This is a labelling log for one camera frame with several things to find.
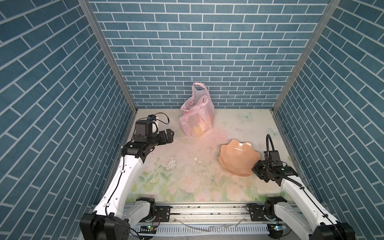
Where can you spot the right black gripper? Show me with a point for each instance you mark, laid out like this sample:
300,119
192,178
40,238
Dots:
255,169

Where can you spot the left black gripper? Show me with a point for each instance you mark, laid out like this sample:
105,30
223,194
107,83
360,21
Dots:
164,140

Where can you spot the peach scalloped bowl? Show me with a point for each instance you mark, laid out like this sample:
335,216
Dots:
238,158

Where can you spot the pink plastic bag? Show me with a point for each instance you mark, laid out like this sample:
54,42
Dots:
198,112

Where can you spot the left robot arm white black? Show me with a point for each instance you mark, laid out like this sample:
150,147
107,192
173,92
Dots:
109,220

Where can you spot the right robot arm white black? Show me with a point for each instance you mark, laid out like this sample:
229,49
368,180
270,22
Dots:
315,222

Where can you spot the right green circuit board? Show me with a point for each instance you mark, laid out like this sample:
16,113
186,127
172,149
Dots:
275,227

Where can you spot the green circuit board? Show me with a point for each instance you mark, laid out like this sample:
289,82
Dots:
149,230
275,227

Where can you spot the left green circuit board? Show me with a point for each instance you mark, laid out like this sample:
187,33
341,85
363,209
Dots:
149,230

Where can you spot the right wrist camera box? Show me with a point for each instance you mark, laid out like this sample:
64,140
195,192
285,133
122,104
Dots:
273,157

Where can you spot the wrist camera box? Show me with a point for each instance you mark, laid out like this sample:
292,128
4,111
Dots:
153,124
273,157

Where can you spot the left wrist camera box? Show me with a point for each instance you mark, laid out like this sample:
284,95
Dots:
153,124

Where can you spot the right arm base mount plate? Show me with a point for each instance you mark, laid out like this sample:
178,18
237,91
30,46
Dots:
257,213

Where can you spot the white slotted cable duct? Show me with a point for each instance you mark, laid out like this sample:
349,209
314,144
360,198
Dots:
179,230

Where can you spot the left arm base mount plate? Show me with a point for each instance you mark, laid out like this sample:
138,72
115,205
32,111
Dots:
162,214

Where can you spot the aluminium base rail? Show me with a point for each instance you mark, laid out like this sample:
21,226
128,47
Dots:
208,213

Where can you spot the left metal corner post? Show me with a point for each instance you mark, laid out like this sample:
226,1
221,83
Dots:
94,24

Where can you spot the metal corner post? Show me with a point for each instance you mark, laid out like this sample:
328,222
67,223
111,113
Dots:
94,24
318,30

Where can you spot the right metal corner post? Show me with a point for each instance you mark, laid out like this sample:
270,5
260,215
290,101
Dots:
318,30

